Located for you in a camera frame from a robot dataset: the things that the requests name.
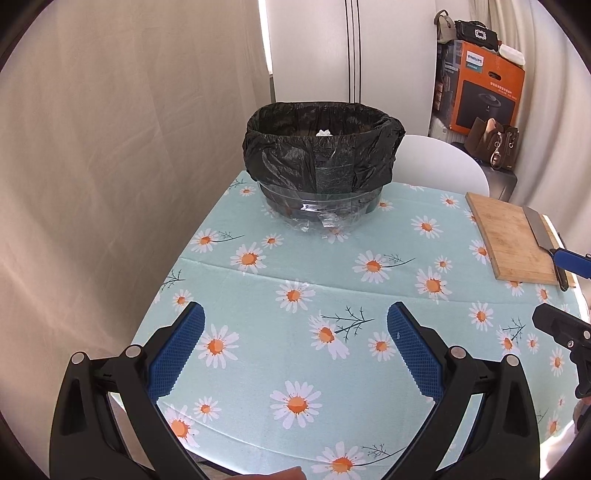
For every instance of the person's left hand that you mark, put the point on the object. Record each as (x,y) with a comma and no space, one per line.
(277,474)

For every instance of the beige curtain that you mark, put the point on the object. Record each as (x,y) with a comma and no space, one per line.
(115,138)

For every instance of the brown handbag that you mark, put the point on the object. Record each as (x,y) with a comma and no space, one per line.
(505,143)

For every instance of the grey bag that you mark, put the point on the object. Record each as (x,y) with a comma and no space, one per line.
(444,25)

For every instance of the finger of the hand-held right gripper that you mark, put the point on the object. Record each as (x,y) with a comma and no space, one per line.
(572,261)
(561,327)

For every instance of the white chair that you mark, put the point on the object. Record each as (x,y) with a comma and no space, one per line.
(438,161)

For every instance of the clear plastic trash bin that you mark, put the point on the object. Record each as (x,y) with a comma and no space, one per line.
(314,207)

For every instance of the wooden cutting board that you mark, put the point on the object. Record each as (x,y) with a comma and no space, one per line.
(503,230)

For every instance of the white pouch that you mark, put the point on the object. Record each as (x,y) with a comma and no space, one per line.
(512,54)

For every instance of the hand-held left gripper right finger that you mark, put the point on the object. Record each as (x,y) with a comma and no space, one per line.
(413,350)

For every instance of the black trash bag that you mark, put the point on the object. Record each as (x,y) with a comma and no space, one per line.
(295,152)

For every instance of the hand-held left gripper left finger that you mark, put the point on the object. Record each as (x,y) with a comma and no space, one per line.
(178,350)

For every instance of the steel cleaver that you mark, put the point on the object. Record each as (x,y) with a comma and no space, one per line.
(540,228)

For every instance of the floral light blue tablecloth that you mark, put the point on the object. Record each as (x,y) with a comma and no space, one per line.
(314,258)

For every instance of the black handbag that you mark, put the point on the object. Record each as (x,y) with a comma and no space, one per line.
(475,34)

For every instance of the orange and black cardboard box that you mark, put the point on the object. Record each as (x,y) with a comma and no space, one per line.
(489,92)

